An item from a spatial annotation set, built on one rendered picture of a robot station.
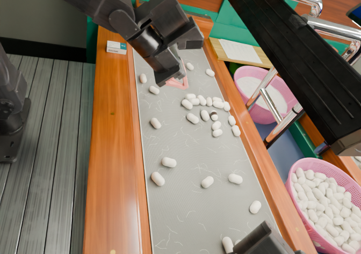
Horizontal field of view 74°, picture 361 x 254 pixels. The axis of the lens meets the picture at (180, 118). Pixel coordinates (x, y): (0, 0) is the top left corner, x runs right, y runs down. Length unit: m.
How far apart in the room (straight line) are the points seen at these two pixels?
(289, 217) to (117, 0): 0.57
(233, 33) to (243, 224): 0.80
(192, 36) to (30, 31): 1.57
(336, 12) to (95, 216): 1.25
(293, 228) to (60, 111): 0.66
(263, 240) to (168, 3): 0.40
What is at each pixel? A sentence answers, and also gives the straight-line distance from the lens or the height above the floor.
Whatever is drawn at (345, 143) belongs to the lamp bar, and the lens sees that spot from 0.36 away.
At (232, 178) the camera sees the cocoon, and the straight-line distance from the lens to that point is 0.62.
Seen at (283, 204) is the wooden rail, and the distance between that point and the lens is 0.66.
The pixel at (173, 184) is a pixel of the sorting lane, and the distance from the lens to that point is 0.57.
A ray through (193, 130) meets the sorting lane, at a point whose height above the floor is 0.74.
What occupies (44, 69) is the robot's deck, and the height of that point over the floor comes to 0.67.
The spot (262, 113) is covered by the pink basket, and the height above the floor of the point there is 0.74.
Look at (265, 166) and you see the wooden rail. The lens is 0.69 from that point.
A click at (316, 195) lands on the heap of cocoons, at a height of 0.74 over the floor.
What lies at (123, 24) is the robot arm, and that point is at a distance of 0.47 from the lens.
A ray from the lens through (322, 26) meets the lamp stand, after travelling 0.51.
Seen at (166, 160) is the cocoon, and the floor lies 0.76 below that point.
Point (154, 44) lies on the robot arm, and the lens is 0.51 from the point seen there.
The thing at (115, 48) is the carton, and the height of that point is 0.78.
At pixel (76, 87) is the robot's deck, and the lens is 0.82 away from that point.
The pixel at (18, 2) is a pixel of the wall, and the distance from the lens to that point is 1.90.
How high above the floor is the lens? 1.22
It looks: 44 degrees down
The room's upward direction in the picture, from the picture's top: 24 degrees clockwise
